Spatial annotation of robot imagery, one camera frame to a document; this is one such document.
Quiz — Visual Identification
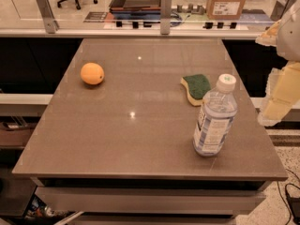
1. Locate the brown cardboard box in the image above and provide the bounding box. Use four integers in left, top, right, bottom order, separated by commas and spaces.
206, 0, 246, 20

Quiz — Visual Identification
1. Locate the left metal glass bracket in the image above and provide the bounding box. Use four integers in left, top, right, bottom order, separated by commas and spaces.
36, 0, 58, 34

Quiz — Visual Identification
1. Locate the orange fruit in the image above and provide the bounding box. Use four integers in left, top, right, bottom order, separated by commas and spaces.
81, 63, 105, 85

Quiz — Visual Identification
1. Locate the black power adapter with cable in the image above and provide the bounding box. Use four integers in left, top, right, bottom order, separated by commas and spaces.
277, 169, 300, 225

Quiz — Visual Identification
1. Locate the green and yellow sponge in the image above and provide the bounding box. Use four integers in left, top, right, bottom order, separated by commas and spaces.
180, 74, 211, 106

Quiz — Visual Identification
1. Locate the grey table drawer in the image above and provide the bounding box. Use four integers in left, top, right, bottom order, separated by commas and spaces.
36, 187, 265, 216

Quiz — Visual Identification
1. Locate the right metal glass bracket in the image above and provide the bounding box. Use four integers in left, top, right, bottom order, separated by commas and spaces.
270, 0, 297, 22

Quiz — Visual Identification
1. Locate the clear plastic water bottle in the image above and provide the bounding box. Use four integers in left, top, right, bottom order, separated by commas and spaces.
193, 74, 237, 157

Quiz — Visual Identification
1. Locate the metal glass bracket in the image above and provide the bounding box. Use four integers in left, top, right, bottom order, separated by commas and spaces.
36, 0, 58, 34
270, 0, 297, 22
160, 0, 172, 35

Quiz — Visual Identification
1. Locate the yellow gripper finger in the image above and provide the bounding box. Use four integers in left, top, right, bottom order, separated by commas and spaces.
255, 20, 280, 47
258, 61, 300, 127

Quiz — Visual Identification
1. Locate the white rounded gripper body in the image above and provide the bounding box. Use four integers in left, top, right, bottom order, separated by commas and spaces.
277, 0, 300, 61

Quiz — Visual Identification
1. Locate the middle metal glass bracket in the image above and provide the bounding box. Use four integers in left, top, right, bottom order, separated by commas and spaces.
160, 0, 172, 35

